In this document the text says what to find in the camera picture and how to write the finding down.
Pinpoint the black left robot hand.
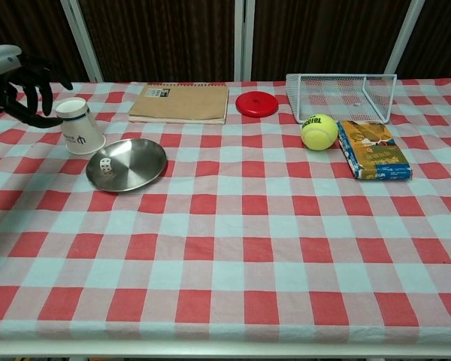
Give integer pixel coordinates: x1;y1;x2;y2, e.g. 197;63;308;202
0;53;74;129

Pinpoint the white paper cup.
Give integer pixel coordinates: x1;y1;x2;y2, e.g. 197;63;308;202
55;97;107;156

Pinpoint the round steel plate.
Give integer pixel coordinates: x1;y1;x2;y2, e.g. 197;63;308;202
85;138;168;193

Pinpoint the brown spiral notebook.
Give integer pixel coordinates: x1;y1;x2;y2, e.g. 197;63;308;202
128;83;230;126

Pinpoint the red round disc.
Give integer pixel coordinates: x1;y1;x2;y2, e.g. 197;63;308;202
235;91;280;117

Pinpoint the red white checkered tablecloth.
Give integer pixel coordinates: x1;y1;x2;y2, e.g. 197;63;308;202
0;77;451;344

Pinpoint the yellow tennis ball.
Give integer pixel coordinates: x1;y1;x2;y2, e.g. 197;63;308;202
300;114;339;151

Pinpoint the blue and yellow box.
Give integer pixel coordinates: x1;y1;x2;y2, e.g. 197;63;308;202
337;120;413;181

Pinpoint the white metal frame post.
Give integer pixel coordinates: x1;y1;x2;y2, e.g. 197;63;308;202
383;0;425;76
233;0;256;82
59;0;104;83

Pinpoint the white wire mesh basket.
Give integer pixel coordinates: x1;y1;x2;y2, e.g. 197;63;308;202
286;73;398;125

